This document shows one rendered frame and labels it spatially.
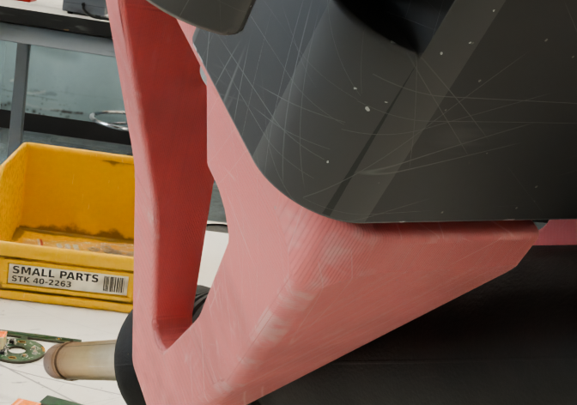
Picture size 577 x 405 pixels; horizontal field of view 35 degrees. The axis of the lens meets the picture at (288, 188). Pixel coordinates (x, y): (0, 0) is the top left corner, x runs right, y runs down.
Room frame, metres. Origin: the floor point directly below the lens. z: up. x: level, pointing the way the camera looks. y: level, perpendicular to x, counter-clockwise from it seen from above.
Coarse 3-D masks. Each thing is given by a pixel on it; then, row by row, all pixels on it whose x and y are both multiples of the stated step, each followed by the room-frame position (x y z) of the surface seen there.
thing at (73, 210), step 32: (32, 160) 0.55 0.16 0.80; (64, 160) 0.56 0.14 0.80; (96, 160) 0.56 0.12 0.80; (128, 160) 0.56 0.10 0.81; (0, 192) 0.48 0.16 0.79; (32, 192) 0.55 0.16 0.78; (64, 192) 0.56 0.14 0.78; (96, 192) 0.56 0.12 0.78; (128, 192) 0.56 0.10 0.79; (0, 224) 0.49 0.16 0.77; (32, 224) 0.55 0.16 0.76; (64, 224) 0.56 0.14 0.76; (96, 224) 0.56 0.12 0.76; (128, 224) 0.56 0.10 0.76; (0, 256) 0.44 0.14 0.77; (32, 256) 0.44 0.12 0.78; (64, 256) 0.44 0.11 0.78; (96, 256) 0.45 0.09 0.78; (128, 256) 0.53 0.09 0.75; (0, 288) 0.44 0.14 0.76; (32, 288) 0.44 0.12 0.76; (64, 288) 0.44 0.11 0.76; (96, 288) 0.45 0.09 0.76; (128, 288) 0.45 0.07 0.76
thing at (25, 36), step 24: (0, 0) 2.58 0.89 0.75; (48, 0) 2.92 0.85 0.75; (0, 24) 2.43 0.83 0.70; (24, 24) 2.40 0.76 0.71; (48, 24) 2.41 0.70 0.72; (72, 24) 2.42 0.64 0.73; (96, 24) 2.42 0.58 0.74; (24, 48) 3.01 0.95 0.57; (72, 48) 2.45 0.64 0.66; (96, 48) 2.46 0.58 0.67; (24, 72) 3.02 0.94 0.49; (24, 96) 3.02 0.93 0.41
